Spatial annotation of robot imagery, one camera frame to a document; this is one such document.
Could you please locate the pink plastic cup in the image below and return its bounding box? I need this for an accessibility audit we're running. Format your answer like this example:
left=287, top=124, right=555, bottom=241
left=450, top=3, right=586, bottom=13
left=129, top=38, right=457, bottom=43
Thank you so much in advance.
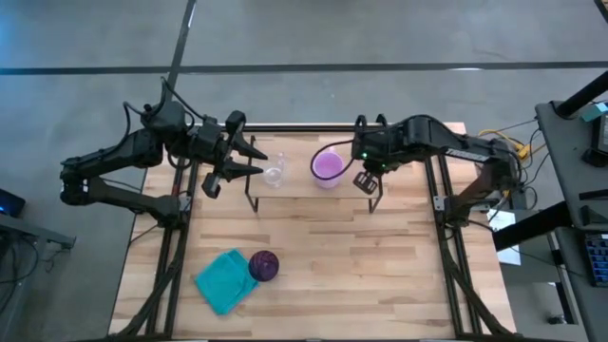
left=312, top=146, right=346, bottom=190

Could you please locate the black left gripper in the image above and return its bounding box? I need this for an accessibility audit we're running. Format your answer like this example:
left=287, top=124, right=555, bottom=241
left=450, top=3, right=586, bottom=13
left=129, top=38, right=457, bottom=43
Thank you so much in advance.
left=195, top=109, right=270, bottom=200

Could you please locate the teal folded cloth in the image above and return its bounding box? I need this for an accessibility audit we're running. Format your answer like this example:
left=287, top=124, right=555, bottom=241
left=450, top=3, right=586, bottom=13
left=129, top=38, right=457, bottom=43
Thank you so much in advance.
left=194, top=248, right=260, bottom=316

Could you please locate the black slanted pole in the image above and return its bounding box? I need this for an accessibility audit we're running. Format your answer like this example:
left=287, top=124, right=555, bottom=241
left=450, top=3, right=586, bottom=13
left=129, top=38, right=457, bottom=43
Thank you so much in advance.
left=553, top=70, right=608, bottom=120

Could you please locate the yellow cable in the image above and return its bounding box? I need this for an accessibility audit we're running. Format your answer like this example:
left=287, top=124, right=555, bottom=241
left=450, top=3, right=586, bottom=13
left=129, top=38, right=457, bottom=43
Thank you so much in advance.
left=477, top=127, right=533, bottom=161

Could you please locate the dark purple ball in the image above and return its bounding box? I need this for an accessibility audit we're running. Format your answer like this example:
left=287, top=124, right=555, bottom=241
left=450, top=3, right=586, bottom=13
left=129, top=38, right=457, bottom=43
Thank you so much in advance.
left=247, top=250, right=280, bottom=283

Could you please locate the clear footed plastic cup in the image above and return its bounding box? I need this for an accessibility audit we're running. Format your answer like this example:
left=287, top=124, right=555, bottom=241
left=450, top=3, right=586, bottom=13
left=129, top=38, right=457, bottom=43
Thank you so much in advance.
left=263, top=152, right=288, bottom=188

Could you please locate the small teal box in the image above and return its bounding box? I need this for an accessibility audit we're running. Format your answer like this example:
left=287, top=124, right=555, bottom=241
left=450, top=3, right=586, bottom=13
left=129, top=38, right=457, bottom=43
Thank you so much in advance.
left=581, top=102, right=608, bottom=123

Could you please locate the grey side desk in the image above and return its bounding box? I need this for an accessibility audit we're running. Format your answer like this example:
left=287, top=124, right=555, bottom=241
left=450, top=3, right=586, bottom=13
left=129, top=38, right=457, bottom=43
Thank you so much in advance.
left=535, top=99, right=608, bottom=342

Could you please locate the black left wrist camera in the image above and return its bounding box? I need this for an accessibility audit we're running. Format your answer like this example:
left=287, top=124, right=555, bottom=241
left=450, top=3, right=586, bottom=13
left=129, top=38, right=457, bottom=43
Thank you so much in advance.
left=198, top=121, right=224, bottom=143

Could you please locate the black keypad with blue keys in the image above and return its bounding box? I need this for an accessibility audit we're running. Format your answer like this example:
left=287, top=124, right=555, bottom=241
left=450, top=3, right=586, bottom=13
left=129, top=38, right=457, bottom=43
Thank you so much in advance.
left=584, top=232, right=608, bottom=289

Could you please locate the white paper sheet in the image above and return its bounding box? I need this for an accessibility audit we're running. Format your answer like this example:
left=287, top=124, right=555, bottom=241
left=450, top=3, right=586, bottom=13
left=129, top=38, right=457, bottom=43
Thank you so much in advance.
left=486, top=207, right=523, bottom=266

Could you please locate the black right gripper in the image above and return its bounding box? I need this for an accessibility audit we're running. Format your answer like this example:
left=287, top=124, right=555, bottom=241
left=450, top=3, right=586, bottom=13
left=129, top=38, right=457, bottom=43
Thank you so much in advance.
left=351, top=128, right=400, bottom=196

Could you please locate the black device with blue light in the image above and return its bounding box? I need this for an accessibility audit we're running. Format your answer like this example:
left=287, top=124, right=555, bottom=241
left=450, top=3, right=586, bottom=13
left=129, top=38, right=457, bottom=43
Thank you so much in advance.
left=0, top=188, right=28, bottom=219

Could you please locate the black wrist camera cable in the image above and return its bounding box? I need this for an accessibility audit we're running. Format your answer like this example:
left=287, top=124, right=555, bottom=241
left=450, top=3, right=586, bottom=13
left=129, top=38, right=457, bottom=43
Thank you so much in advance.
left=310, top=139, right=357, bottom=182

